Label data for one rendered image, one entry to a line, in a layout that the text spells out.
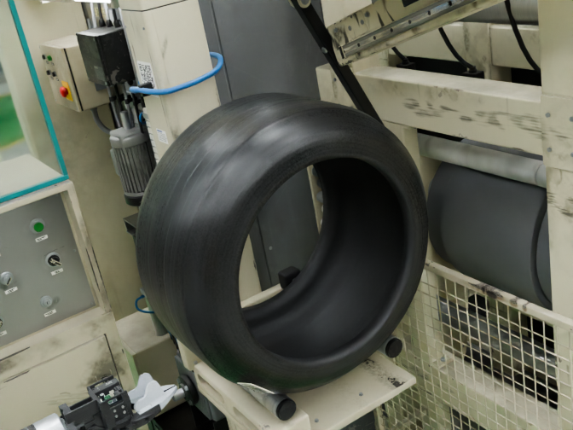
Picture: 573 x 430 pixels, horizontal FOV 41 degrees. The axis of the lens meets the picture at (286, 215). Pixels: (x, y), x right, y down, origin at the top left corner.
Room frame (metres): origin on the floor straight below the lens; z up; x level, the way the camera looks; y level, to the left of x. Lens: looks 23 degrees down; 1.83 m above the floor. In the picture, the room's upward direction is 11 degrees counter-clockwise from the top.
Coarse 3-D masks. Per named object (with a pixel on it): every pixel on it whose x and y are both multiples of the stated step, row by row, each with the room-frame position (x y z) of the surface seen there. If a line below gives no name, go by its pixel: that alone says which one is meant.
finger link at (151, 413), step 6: (156, 408) 1.18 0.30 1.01; (138, 414) 1.16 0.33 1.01; (144, 414) 1.16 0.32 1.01; (150, 414) 1.17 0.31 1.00; (156, 414) 1.17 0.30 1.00; (132, 420) 1.15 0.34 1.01; (138, 420) 1.15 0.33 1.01; (144, 420) 1.15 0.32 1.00; (150, 420) 1.16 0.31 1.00; (126, 426) 1.14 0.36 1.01; (132, 426) 1.14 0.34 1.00; (138, 426) 1.14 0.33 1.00
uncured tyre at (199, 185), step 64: (192, 128) 1.42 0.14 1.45; (256, 128) 1.30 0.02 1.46; (320, 128) 1.31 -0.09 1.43; (384, 128) 1.40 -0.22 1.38; (192, 192) 1.24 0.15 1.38; (256, 192) 1.22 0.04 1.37; (384, 192) 1.55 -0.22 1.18; (192, 256) 1.19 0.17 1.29; (320, 256) 1.59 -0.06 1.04; (384, 256) 1.52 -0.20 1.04; (192, 320) 1.18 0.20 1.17; (256, 320) 1.50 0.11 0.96; (320, 320) 1.51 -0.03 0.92; (384, 320) 1.32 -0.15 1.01; (256, 384) 1.21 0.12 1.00; (320, 384) 1.26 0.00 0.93
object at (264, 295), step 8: (272, 288) 1.65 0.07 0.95; (280, 288) 1.65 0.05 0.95; (256, 296) 1.63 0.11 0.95; (264, 296) 1.62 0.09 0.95; (272, 296) 1.63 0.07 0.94; (248, 304) 1.60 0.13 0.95; (256, 304) 1.61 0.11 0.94; (184, 352) 1.51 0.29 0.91; (192, 352) 1.52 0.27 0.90; (184, 360) 1.52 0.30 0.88; (192, 360) 1.52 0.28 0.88; (200, 360) 1.53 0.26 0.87; (192, 368) 1.51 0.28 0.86
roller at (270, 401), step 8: (248, 392) 1.33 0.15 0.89; (256, 392) 1.30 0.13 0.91; (264, 400) 1.27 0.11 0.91; (272, 400) 1.25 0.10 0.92; (280, 400) 1.24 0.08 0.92; (288, 400) 1.24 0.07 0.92; (272, 408) 1.24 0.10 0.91; (280, 408) 1.23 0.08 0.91; (288, 408) 1.24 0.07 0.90; (280, 416) 1.23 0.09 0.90; (288, 416) 1.24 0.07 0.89
